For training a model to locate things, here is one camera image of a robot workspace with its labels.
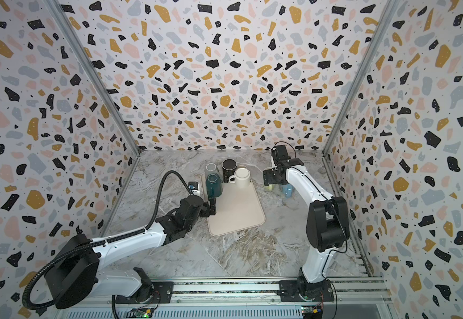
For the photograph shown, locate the blue butterfly mug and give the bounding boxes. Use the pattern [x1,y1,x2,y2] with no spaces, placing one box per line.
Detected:
[282,183,293,198]

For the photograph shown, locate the dark teal mug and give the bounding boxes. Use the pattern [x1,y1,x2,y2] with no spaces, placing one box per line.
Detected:
[206,173,223,199]

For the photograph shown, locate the black mug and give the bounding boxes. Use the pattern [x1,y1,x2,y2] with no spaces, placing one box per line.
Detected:
[222,159,237,183]

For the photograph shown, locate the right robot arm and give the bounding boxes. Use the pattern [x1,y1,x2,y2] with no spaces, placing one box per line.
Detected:
[263,143,350,303]

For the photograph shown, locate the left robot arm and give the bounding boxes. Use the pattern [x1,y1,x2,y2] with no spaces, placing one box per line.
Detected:
[45,195,216,309]

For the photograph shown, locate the white mug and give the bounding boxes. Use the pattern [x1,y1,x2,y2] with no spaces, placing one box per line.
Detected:
[229,167,251,189]

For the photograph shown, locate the grey mug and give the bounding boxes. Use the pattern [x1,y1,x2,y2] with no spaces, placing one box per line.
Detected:
[205,163,219,177]

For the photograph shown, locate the beige rectangular tray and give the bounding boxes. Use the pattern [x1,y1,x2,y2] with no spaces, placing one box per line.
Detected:
[207,179,266,237]

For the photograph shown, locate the right corner aluminium profile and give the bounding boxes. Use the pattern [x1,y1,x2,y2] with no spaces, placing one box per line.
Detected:
[321,0,400,156]

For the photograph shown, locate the corner aluminium profile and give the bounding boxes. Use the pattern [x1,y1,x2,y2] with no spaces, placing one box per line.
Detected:
[321,0,400,156]
[43,0,141,157]

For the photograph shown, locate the left corner aluminium profile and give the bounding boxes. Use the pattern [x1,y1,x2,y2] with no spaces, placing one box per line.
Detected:
[43,0,141,157]

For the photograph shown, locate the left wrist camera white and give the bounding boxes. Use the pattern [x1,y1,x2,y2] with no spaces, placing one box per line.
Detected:
[187,181,201,196]

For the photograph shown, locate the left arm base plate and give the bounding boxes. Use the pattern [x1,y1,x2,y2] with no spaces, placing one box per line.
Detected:
[115,281,174,305]

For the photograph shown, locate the black corrugated cable conduit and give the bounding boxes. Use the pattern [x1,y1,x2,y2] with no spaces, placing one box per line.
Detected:
[21,170,194,311]

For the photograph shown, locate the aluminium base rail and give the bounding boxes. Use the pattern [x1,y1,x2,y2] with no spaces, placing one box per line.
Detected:
[55,277,397,318]

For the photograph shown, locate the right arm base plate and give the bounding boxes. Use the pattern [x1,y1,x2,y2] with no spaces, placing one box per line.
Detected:
[277,277,335,303]

